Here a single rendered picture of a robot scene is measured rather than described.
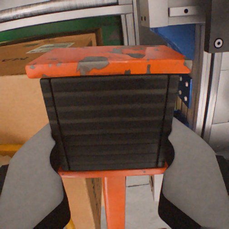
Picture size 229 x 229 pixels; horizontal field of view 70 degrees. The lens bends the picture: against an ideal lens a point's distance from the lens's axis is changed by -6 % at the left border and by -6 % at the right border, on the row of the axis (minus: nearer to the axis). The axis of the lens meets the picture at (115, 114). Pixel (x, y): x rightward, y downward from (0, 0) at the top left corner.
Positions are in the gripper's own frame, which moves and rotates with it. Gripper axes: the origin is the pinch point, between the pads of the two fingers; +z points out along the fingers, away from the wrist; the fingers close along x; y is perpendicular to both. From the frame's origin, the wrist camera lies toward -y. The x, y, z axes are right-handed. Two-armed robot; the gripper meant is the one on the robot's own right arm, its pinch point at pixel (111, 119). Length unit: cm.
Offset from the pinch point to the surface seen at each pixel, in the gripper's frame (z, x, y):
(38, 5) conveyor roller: 66, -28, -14
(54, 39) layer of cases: 66, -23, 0
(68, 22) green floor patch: 120, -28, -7
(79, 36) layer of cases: 66, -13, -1
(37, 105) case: 13.4, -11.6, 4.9
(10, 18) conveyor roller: 66, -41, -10
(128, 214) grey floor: 123, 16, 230
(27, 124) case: 13.4, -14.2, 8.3
